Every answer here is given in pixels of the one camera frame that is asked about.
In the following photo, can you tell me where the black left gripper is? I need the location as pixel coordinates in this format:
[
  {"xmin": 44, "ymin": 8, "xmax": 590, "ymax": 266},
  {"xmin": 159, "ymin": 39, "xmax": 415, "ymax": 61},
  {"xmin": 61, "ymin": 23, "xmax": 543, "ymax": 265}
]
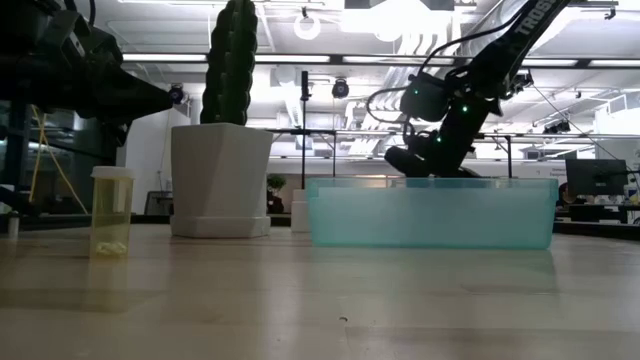
[{"xmin": 47, "ymin": 53, "xmax": 174, "ymax": 125}]

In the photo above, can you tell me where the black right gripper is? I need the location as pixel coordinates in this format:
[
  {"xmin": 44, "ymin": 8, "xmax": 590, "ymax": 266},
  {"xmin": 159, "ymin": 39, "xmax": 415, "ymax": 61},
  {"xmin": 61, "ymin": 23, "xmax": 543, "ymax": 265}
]
[{"xmin": 420, "ymin": 97, "xmax": 502, "ymax": 179}]

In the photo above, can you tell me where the teal translucent plastic basket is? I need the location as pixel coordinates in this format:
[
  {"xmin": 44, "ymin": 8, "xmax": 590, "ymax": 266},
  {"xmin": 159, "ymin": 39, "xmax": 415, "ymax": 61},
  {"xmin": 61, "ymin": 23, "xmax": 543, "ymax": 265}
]
[{"xmin": 305, "ymin": 177, "xmax": 560, "ymax": 251}]

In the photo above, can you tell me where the ceiling light strip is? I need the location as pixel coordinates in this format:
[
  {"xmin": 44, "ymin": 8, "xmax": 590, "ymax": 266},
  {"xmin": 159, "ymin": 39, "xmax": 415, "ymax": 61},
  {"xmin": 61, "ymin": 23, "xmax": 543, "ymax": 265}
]
[
  {"xmin": 253, "ymin": 54, "xmax": 332, "ymax": 64},
  {"xmin": 121, "ymin": 52, "xmax": 208, "ymax": 64},
  {"xmin": 521, "ymin": 58, "xmax": 580, "ymax": 68}
]

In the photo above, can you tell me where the green cactus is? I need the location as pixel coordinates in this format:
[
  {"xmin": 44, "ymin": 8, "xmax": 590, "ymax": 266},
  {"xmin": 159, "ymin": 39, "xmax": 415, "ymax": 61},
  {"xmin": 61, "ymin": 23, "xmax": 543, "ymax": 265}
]
[{"xmin": 199, "ymin": 0, "xmax": 260, "ymax": 127}]

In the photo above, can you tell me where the dark office chair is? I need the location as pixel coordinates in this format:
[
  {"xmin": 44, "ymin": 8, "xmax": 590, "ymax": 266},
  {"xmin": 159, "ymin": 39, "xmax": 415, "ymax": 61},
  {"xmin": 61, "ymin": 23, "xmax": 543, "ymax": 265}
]
[{"xmin": 143, "ymin": 190, "xmax": 174, "ymax": 217}]

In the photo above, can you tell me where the white angular plant pot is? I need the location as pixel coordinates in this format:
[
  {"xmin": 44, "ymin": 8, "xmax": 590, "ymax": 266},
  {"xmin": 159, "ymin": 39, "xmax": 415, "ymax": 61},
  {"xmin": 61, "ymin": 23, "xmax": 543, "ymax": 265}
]
[{"xmin": 169, "ymin": 122, "xmax": 275, "ymax": 240}]

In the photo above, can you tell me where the person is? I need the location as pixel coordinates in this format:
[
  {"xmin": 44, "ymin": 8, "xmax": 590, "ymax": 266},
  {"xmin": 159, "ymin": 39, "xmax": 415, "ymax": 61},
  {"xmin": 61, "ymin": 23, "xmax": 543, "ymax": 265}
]
[{"xmin": 556, "ymin": 181, "xmax": 577, "ymax": 209}]

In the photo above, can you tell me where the black computer monitor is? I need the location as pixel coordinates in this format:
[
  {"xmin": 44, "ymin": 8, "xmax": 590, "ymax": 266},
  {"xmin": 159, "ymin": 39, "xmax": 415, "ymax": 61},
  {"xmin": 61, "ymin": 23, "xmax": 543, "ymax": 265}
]
[{"xmin": 565, "ymin": 158, "xmax": 629, "ymax": 197}]

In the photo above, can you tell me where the black tripod stand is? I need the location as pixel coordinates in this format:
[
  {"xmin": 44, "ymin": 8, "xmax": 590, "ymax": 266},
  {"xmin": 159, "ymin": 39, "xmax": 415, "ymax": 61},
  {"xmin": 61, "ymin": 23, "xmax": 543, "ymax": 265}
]
[{"xmin": 298, "ymin": 69, "xmax": 314, "ymax": 191}]

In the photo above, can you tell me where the black office desk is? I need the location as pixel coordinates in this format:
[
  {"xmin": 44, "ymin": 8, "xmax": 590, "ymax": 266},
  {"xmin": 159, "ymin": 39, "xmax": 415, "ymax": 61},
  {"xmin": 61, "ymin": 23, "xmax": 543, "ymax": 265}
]
[{"xmin": 553, "ymin": 201, "xmax": 640, "ymax": 226}]

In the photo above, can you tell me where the small green potted plant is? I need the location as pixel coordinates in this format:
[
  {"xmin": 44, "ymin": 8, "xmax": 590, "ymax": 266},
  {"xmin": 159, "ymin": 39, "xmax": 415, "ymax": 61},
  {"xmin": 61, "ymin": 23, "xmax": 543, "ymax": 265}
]
[{"xmin": 265, "ymin": 173, "xmax": 289, "ymax": 215}]

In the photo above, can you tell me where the small white cylinder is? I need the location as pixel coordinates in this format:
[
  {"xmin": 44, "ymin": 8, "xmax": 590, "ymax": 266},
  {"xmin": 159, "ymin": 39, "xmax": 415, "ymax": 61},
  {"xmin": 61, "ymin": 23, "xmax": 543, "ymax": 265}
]
[{"xmin": 6, "ymin": 210, "xmax": 22, "ymax": 239}]

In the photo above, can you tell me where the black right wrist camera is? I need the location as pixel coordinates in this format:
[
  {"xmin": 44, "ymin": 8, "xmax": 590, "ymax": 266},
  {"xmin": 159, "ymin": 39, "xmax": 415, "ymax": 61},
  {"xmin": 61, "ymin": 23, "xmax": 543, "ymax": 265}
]
[{"xmin": 383, "ymin": 130, "xmax": 430, "ymax": 179}]

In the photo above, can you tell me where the yellow cord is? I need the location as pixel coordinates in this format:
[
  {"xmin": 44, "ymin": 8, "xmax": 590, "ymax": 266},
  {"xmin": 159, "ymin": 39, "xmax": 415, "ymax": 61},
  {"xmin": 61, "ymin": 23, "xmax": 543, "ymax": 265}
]
[{"xmin": 28, "ymin": 103, "xmax": 90, "ymax": 215}]

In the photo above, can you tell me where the white ring light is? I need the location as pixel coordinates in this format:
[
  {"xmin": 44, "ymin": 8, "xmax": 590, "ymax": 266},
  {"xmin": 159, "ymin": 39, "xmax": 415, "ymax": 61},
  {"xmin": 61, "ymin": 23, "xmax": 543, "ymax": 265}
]
[{"xmin": 292, "ymin": 13, "xmax": 323, "ymax": 42}]

